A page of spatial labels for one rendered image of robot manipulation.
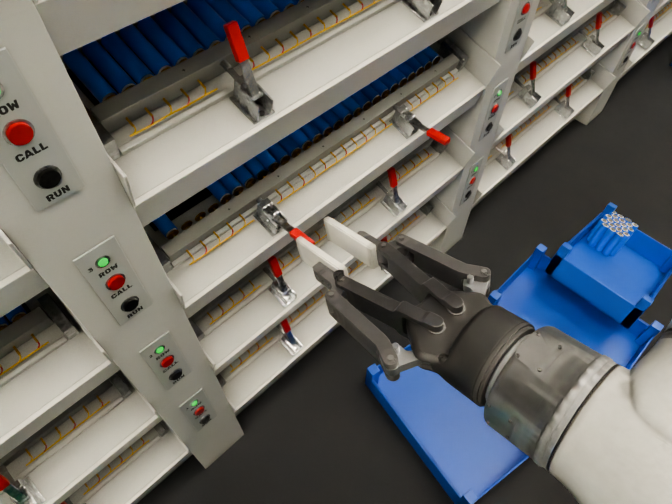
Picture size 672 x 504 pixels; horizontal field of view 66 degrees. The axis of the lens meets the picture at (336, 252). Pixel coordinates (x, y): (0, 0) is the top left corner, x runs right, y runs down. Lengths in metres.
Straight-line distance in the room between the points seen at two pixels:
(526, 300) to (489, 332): 0.89
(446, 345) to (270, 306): 0.46
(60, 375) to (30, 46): 0.37
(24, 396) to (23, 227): 0.25
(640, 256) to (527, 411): 1.12
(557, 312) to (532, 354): 0.91
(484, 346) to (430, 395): 0.74
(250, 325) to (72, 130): 0.48
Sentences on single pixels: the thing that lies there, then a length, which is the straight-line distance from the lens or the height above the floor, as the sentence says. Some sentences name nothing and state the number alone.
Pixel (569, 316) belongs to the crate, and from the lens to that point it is 1.30.
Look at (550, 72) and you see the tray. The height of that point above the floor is 0.33.
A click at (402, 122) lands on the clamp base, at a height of 0.53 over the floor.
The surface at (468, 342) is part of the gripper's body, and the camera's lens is 0.40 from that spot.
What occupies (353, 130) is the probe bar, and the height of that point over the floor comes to 0.54.
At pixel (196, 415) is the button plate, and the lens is 0.87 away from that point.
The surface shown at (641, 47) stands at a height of 0.13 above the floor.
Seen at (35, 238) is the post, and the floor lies 0.72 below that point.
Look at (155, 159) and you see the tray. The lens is 0.53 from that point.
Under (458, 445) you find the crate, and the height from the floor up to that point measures 0.00.
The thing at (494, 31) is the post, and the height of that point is 0.60.
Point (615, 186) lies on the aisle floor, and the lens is 1.62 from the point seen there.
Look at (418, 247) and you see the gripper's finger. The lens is 0.49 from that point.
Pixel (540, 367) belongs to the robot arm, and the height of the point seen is 0.72.
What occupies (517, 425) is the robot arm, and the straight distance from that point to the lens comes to 0.39.
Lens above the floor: 1.05
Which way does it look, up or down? 55 degrees down
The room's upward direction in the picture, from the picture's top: straight up
